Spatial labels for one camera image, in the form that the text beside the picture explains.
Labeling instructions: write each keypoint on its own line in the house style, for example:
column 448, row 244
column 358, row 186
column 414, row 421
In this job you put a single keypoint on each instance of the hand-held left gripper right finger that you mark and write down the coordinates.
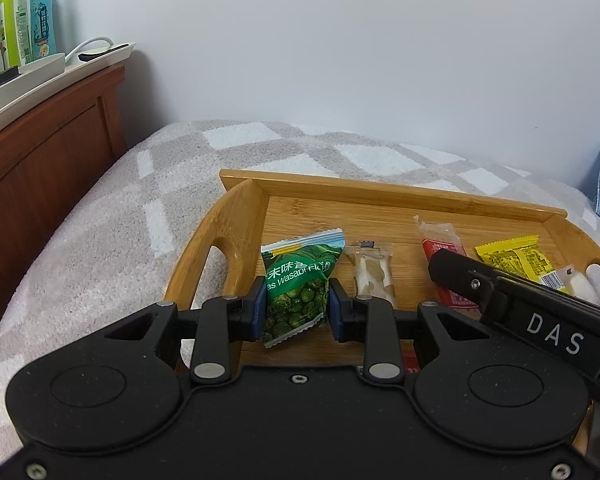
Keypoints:
column 336, row 310

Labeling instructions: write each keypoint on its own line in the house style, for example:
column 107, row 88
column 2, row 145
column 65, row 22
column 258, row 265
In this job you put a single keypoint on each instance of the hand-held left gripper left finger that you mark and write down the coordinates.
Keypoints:
column 258, row 307

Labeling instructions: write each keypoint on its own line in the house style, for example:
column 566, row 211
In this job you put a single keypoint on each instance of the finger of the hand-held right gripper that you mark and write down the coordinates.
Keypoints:
column 455, row 270

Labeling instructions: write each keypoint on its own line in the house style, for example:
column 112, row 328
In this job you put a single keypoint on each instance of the green pea snack packet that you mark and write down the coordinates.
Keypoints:
column 297, row 290

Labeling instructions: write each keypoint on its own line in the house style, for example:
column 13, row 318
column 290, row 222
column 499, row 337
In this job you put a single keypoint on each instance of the cream gold snack packet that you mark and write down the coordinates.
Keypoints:
column 372, row 272

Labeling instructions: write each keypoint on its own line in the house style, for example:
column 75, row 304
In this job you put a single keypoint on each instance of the white candy packet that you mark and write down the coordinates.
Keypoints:
column 580, row 285

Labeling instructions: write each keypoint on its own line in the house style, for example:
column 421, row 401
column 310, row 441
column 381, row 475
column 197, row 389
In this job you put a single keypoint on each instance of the yellow snack packet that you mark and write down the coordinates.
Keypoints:
column 510, row 260

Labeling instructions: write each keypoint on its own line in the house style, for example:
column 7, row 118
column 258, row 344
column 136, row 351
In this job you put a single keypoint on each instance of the wooden tray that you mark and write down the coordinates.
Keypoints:
column 320, row 220

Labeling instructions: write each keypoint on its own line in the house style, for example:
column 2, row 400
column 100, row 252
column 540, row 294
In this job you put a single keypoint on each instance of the brown wooden dresser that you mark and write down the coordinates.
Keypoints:
column 45, row 170

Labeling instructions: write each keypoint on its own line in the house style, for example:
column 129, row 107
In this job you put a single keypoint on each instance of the white power strip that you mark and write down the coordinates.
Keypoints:
column 55, row 92
column 32, row 72

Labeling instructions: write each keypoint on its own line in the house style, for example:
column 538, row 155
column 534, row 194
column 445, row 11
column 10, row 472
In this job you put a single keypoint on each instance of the teal spray bottle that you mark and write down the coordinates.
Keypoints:
column 39, row 10

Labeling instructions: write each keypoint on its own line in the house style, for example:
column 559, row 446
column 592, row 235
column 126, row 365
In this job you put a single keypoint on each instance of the green spray bottle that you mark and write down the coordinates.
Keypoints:
column 12, row 15

